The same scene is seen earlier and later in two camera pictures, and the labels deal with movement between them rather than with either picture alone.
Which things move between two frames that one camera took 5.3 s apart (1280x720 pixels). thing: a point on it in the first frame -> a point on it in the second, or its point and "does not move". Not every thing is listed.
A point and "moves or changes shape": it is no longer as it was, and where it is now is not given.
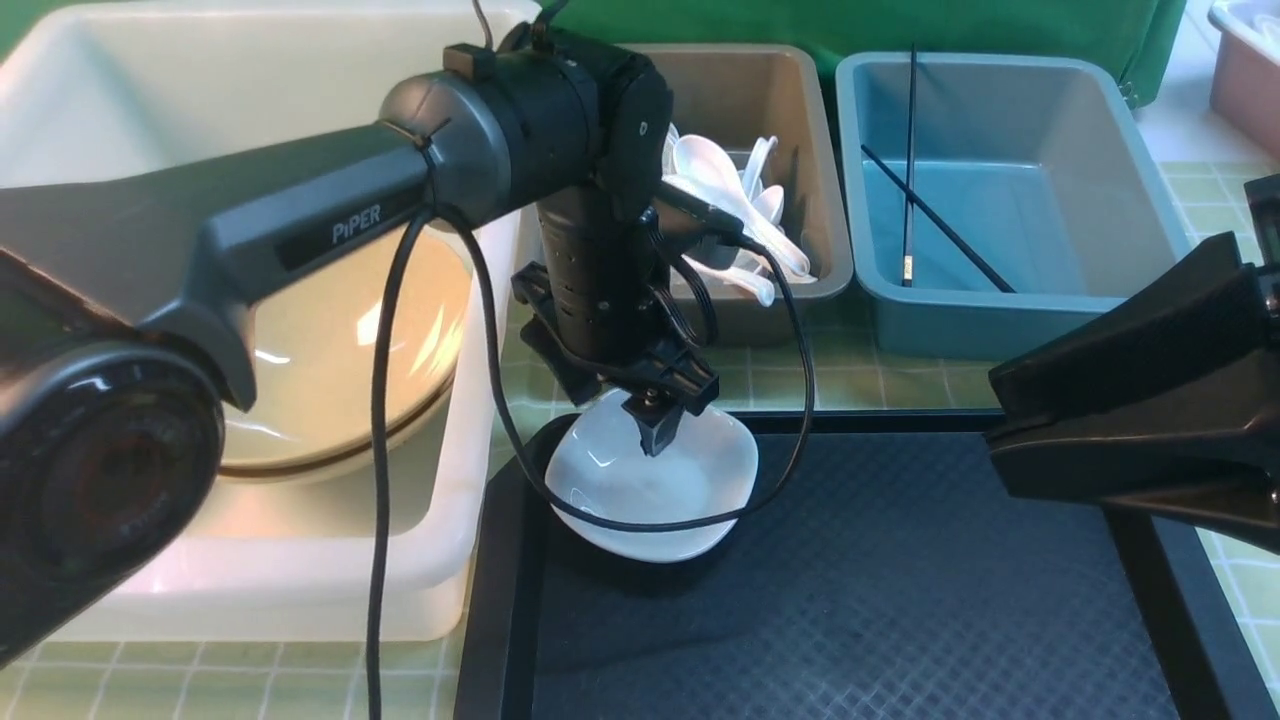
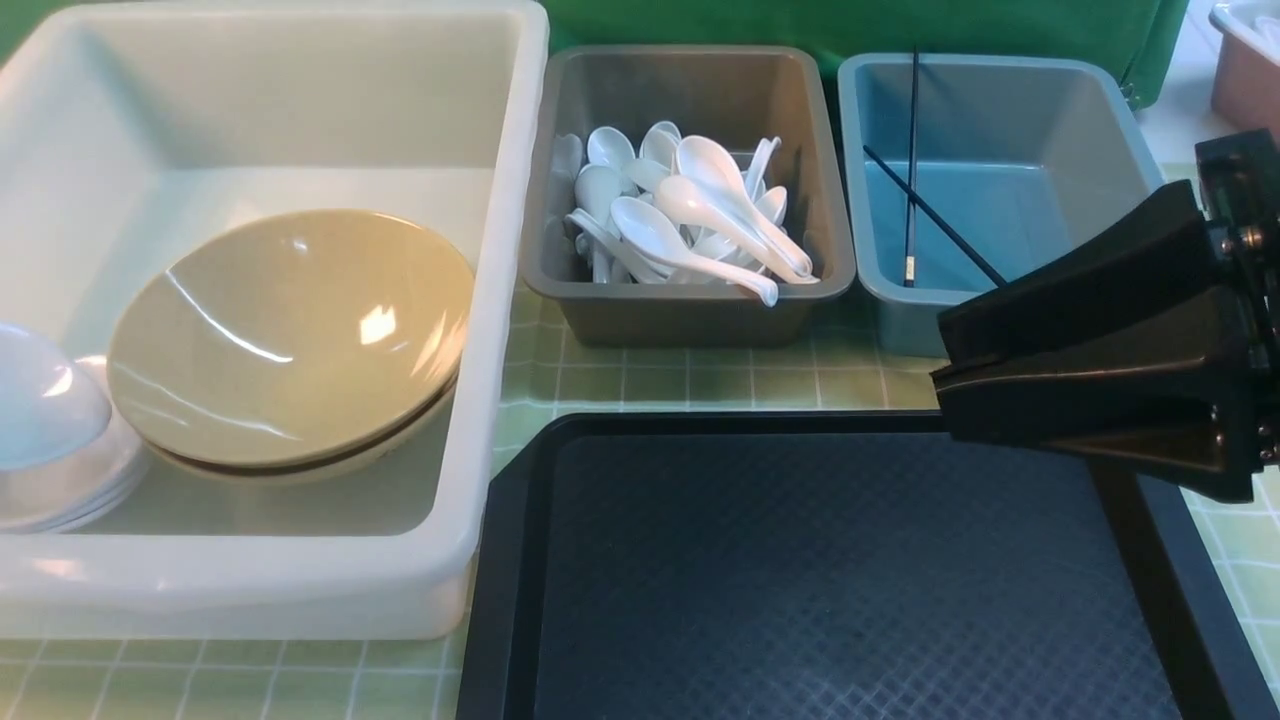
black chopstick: [908, 245] does not move
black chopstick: [938, 221] does not move
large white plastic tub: [100, 87] does not move
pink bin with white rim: [1245, 89] does not move
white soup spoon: [703, 170] -> [692, 202]
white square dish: [596, 464] moves or changes shape
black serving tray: [885, 569] does not move
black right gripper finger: [1202, 307] -> [1162, 253]
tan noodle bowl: [311, 413] does not move
